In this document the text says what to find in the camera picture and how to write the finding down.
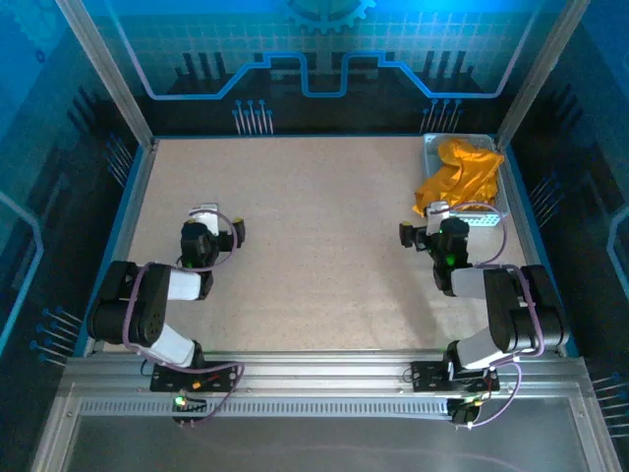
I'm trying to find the orange t-shirt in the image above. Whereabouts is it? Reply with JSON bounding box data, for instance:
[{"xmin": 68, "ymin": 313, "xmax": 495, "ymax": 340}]
[{"xmin": 412, "ymin": 138, "xmax": 506, "ymax": 217}]

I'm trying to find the white perforated plastic basket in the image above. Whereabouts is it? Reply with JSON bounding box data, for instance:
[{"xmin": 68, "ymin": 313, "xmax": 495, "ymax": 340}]
[{"xmin": 421, "ymin": 133, "xmax": 509, "ymax": 228}]

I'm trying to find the black controller box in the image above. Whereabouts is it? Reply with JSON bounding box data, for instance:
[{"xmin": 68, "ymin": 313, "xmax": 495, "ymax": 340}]
[
  {"xmin": 170, "ymin": 392, "xmax": 208, "ymax": 429},
  {"xmin": 447, "ymin": 396, "xmax": 486, "ymax": 430}
]

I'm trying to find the grey metal panel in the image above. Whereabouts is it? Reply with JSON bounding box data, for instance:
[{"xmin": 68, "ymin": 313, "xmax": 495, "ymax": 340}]
[{"xmin": 29, "ymin": 383, "xmax": 623, "ymax": 472}]

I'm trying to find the aluminium side rail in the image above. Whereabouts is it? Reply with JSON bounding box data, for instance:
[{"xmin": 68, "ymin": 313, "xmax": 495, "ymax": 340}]
[
  {"xmin": 494, "ymin": 140, "xmax": 566, "ymax": 358},
  {"xmin": 81, "ymin": 138, "xmax": 159, "ymax": 358}
]

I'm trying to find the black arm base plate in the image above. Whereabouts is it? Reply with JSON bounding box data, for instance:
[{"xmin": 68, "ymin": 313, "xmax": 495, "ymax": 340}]
[
  {"xmin": 410, "ymin": 360, "xmax": 501, "ymax": 393},
  {"xmin": 149, "ymin": 361, "xmax": 241, "ymax": 393}
]

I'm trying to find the purple cable loop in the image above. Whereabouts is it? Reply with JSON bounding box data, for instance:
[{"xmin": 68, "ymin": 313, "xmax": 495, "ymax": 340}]
[
  {"xmin": 454, "ymin": 362, "xmax": 523, "ymax": 432},
  {"xmin": 171, "ymin": 362, "xmax": 246, "ymax": 429}
]

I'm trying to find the aluminium frame beam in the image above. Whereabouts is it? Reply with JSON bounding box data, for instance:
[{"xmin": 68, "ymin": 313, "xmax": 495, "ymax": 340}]
[{"xmin": 63, "ymin": 349, "xmax": 591, "ymax": 397}]

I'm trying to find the slotted grey cable duct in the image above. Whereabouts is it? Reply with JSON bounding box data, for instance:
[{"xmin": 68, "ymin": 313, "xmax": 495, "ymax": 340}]
[{"xmin": 78, "ymin": 398, "xmax": 451, "ymax": 419}]

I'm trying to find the aluminium frame post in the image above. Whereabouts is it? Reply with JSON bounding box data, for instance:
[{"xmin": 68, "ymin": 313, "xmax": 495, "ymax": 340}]
[
  {"xmin": 494, "ymin": 0, "xmax": 596, "ymax": 148},
  {"xmin": 54, "ymin": 0, "xmax": 157, "ymax": 148}
]

